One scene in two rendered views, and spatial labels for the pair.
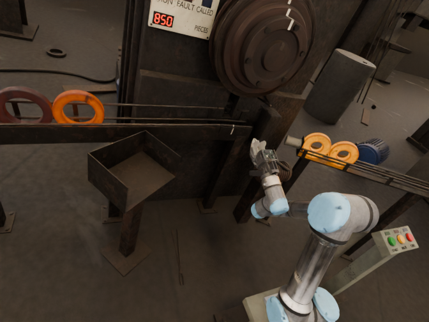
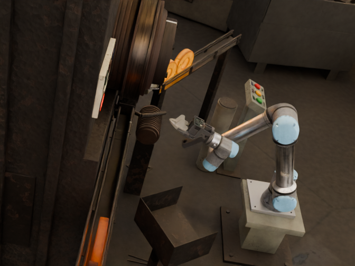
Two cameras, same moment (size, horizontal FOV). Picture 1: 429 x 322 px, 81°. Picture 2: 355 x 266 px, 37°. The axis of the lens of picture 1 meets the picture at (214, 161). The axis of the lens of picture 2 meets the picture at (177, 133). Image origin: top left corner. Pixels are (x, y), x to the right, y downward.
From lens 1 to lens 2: 1.83 m
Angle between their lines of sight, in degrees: 50
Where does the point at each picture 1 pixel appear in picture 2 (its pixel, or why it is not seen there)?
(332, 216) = (294, 131)
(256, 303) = (252, 216)
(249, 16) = (156, 45)
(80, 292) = not seen: outside the picture
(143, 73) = (93, 158)
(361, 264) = not seen: hidden behind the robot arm
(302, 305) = (292, 184)
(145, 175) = (170, 225)
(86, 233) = not seen: outside the picture
